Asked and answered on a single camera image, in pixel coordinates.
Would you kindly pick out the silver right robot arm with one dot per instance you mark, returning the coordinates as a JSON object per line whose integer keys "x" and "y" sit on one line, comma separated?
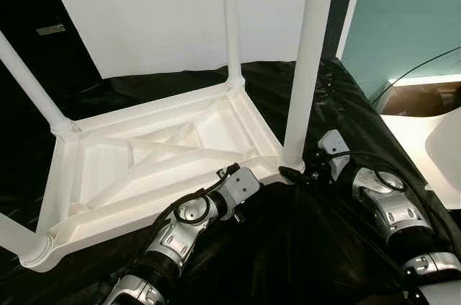
{"x": 392, "y": 208}

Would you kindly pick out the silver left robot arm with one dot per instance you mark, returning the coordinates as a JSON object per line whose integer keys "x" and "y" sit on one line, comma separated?
{"x": 173, "y": 240}

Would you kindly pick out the small grey wall plate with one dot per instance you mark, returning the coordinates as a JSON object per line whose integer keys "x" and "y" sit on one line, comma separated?
{"x": 51, "y": 29}

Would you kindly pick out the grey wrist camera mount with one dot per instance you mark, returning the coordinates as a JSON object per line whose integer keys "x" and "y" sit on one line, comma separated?
{"x": 333, "y": 143}
{"x": 241, "y": 184}

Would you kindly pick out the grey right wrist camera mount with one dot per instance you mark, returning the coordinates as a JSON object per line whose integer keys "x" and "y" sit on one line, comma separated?
{"x": 333, "y": 143}

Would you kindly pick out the brown cardboard box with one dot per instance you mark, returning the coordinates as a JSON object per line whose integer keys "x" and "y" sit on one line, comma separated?
{"x": 426, "y": 99}

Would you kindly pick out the white plastic table top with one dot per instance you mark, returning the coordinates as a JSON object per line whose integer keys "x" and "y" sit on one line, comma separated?
{"x": 158, "y": 153}

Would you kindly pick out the white plastic chair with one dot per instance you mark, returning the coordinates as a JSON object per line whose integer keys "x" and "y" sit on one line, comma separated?
{"x": 441, "y": 161}

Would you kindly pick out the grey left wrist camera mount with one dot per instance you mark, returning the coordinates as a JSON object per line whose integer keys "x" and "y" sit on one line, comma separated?
{"x": 241, "y": 184}

